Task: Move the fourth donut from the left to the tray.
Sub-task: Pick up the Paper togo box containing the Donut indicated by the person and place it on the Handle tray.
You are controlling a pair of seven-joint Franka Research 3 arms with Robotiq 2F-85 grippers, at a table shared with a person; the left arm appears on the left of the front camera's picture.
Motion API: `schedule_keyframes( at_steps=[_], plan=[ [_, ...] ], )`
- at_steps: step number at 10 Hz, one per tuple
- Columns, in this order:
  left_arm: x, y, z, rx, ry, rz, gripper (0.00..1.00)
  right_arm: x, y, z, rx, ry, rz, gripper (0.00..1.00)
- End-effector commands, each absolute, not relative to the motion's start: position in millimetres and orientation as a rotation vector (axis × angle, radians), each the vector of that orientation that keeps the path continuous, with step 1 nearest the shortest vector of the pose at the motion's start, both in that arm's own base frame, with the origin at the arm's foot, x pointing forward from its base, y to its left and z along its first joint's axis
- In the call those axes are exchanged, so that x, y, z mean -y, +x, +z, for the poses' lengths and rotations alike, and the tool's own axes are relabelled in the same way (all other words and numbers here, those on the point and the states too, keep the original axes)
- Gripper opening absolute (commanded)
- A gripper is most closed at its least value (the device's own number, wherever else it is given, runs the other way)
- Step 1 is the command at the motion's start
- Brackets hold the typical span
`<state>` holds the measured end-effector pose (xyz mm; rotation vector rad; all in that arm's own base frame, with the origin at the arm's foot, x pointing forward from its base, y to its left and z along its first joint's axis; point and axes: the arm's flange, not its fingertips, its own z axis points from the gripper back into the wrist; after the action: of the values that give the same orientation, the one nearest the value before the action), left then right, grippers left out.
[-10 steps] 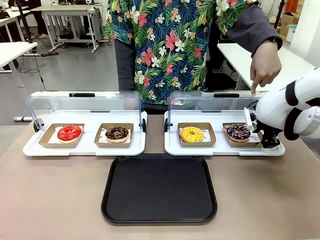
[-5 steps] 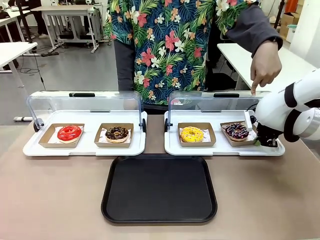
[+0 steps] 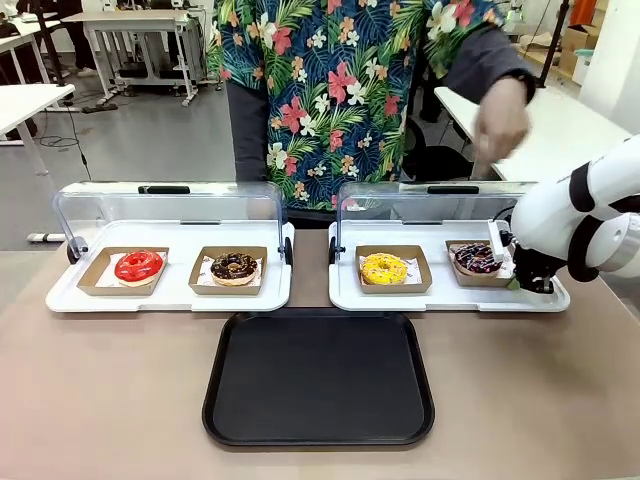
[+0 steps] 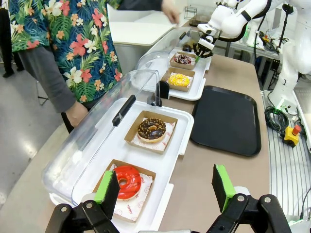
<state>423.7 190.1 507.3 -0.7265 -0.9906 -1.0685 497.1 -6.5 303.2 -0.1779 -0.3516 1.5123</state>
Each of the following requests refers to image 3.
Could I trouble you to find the person torso in floral shirt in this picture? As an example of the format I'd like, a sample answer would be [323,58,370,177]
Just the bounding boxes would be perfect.
[212,0,506,214]

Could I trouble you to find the chocolate donut with golden sprinkles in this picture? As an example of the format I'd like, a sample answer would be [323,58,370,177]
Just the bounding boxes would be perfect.
[209,252,261,287]

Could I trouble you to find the yellow sprinkled donut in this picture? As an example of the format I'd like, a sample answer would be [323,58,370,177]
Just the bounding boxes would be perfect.
[359,252,409,286]

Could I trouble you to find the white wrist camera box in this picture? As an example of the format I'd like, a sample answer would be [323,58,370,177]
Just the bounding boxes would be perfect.
[487,219,517,259]

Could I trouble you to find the red glazed donut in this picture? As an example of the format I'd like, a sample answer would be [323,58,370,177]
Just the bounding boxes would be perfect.
[114,249,166,288]

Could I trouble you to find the clear dome display lid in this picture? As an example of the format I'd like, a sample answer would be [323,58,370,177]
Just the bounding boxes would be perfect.
[52,180,296,267]
[328,180,540,265]

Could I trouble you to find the white table beside person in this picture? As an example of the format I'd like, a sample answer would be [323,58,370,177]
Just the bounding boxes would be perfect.
[433,85,634,184]

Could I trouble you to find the person left forearm grey sleeve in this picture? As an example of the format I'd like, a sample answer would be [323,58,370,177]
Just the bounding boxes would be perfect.
[446,27,537,104]

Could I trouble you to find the person left hand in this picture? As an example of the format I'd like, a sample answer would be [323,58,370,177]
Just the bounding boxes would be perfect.
[472,79,532,165]

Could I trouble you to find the white table with grey leg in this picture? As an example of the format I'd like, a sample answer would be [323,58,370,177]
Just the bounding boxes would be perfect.
[0,83,77,177]

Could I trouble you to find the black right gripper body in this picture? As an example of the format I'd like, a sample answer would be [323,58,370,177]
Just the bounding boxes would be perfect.
[512,243,570,283]

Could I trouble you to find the brown cardboard shipping box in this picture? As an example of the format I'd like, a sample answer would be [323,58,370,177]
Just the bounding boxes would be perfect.
[556,23,602,72]

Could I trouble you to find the white desk with metal legs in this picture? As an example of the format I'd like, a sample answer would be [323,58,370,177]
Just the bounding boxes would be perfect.
[59,9,207,107]

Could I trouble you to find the chocolate donut with coloured sprinkles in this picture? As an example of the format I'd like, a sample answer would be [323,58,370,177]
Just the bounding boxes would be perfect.
[452,242,504,278]

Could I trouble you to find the brown cardboard donut box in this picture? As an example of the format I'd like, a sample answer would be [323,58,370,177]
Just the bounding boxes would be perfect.
[76,246,170,297]
[355,244,433,295]
[187,245,269,296]
[444,239,517,289]

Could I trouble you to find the black plastic serving tray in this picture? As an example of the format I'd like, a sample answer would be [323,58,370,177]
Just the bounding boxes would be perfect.
[201,309,436,448]

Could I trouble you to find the white display case base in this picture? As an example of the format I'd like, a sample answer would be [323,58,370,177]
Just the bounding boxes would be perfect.
[328,219,572,314]
[44,219,294,314]

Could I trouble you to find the person right forearm grey sleeve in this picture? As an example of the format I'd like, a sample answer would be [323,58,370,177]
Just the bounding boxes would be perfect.
[226,82,269,183]

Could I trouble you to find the black office chair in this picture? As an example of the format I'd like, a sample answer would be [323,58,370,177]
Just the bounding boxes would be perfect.
[402,116,474,182]

